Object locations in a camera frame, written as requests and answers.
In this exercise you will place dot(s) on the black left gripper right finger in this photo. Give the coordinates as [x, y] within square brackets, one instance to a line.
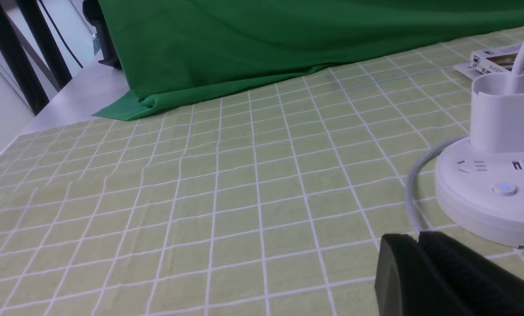
[485, 287]

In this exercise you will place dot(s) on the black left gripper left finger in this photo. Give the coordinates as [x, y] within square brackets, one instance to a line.
[408, 283]

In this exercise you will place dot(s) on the white desk lamp base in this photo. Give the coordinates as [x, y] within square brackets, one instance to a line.
[480, 178]

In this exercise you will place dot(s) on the green checked tablecloth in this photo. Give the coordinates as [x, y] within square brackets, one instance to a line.
[270, 202]

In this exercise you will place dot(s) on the book with white cover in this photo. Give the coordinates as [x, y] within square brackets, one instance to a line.
[493, 60]

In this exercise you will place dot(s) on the green backdrop cloth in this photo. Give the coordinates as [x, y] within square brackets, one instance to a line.
[175, 53]

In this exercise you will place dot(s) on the black tripod stand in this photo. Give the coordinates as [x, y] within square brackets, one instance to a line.
[14, 54]

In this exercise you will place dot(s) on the black clamp behind cloth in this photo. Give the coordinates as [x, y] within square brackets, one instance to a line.
[101, 38]

